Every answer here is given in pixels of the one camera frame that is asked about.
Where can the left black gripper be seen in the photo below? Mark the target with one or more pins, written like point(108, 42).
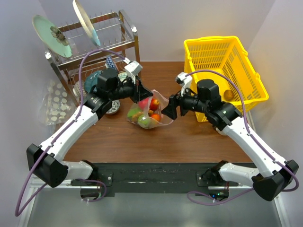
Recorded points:
point(139, 92)

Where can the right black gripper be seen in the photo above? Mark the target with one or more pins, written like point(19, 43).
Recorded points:
point(170, 110)

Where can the red toy apple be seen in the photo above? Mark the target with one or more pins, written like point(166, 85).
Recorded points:
point(144, 103)

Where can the orange red toy peach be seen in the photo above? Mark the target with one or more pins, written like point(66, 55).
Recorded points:
point(154, 105)

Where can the red yellow toy mango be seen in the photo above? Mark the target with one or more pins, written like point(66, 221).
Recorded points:
point(156, 117)

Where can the clear pink zip bag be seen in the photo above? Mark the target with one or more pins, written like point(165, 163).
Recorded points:
point(165, 121)

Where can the green toy cabbage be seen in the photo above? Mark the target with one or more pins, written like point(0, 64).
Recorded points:
point(145, 122)

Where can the brown toy kiwi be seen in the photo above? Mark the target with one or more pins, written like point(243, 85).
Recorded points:
point(228, 95)

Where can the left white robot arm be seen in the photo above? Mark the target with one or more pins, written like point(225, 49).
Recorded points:
point(46, 160)

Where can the polka dot plastic bag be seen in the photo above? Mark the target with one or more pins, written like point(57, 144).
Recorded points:
point(57, 106)

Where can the yellow inside patterned bowl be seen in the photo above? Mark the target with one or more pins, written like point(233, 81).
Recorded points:
point(122, 76)

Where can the small patterned dish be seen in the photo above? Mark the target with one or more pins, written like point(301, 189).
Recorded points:
point(115, 107)

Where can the blue zigzag bowl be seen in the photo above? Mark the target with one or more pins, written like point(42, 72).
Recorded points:
point(110, 63)

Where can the dark teal plate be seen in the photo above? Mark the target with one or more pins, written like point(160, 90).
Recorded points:
point(92, 80)

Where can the white enamel mug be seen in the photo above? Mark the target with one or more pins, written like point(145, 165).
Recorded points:
point(220, 132)

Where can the steel dish rack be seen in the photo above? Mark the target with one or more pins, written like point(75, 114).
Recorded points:
point(116, 31)

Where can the grey patterned bowl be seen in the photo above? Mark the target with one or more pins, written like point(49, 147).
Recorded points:
point(77, 90)

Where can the yellow plastic basket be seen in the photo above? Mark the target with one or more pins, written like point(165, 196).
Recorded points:
point(224, 60)

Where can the beige blue plate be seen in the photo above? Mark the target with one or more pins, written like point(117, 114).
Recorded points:
point(86, 22)

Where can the light green floral plate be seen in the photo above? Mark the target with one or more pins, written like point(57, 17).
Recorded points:
point(51, 36)

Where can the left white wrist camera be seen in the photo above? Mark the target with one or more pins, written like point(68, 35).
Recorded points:
point(132, 70)

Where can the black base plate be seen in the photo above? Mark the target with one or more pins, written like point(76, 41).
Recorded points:
point(179, 178)

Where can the aluminium frame rail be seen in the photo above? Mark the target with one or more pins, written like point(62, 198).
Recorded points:
point(113, 140)

